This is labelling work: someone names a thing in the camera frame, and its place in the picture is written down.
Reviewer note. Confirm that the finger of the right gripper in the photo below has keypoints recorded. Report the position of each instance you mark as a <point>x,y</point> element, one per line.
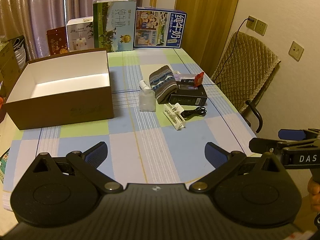
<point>260,145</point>
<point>298,134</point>

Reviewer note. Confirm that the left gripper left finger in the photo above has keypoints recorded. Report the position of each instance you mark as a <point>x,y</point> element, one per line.
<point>62,190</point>

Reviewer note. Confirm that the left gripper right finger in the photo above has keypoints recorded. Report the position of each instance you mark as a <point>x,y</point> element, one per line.
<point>251,191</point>

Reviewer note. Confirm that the black shaver box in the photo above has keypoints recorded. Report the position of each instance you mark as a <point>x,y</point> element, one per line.
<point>189,95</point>

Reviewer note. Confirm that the red snack packet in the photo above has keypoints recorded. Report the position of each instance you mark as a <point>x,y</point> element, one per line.
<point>198,79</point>

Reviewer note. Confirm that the patterned knit sock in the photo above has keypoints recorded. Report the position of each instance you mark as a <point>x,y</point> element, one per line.
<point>163,83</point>

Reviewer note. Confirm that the clear plastic cup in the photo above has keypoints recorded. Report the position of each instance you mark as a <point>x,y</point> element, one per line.
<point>147,100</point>

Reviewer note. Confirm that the purple cream tube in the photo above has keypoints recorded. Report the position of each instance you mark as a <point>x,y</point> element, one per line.
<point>179,76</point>

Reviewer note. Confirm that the white small bottle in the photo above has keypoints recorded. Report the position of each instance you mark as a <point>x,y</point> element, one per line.
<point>143,85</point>

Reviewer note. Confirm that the right hand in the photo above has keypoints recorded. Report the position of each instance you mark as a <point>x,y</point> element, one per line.
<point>314,195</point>

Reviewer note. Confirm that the black chair armrest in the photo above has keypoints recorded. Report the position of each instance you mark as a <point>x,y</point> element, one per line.
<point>256,113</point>

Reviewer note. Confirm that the quilted chair cover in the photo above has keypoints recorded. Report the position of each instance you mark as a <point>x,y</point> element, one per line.
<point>245,70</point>

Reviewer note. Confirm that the checkered tablecloth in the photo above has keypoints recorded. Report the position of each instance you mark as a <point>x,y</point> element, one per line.
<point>143,147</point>

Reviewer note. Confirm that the brown cardboard storage box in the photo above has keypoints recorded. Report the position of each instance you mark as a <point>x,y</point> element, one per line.
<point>62,89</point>

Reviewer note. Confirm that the wooden wardrobe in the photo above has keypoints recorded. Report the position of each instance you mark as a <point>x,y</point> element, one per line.
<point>206,30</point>

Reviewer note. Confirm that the red gift box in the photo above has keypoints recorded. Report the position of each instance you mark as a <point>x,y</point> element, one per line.
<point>57,41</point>

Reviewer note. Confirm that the blue milk carton box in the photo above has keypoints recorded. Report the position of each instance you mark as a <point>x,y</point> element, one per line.
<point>156,27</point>

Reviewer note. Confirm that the white humidifier box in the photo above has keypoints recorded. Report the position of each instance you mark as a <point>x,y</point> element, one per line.
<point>80,33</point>

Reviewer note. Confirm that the green milk carton box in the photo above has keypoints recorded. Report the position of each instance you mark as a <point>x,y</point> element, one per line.
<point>114,24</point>

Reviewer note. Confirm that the curtain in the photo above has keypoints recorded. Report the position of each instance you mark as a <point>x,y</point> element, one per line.
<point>33,18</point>

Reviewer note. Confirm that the wall outlet lower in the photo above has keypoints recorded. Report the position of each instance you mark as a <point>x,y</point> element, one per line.
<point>296,51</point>

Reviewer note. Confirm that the wall socket with plug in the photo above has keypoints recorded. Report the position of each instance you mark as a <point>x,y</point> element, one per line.
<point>251,23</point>

